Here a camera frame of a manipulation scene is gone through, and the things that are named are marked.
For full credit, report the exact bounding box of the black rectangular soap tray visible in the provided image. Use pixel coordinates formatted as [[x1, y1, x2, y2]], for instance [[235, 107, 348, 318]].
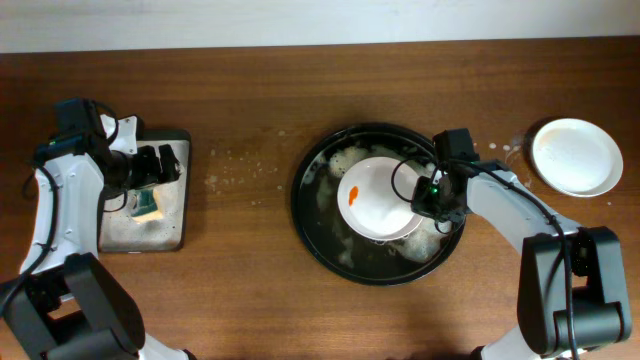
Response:
[[98, 129, 192, 253]]

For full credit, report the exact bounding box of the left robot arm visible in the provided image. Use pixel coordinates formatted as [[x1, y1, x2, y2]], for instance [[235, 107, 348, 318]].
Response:
[[1, 154, 193, 360]]

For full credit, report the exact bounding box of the round black tray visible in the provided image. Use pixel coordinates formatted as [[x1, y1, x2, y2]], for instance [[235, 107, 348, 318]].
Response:
[[291, 123, 464, 286]]

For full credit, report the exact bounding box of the cream white plate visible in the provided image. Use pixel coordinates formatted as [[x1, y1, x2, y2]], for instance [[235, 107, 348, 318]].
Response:
[[531, 149, 624, 198]]

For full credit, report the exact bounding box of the pink white plate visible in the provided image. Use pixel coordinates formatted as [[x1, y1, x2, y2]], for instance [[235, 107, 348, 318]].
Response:
[[337, 157, 423, 242]]

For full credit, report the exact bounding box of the green yellow sponge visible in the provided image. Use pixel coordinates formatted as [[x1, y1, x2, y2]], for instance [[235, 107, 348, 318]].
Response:
[[131, 189, 164, 223]]

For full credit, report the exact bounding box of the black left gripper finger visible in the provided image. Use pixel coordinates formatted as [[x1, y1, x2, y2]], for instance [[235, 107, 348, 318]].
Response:
[[134, 147, 161, 188], [158, 144, 181, 183]]

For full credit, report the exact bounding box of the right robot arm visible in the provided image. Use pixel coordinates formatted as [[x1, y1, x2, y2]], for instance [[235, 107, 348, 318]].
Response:
[[411, 159, 632, 359]]

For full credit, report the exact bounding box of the pale blue plate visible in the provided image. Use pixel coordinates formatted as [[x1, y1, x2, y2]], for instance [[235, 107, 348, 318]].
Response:
[[530, 118, 624, 198]]

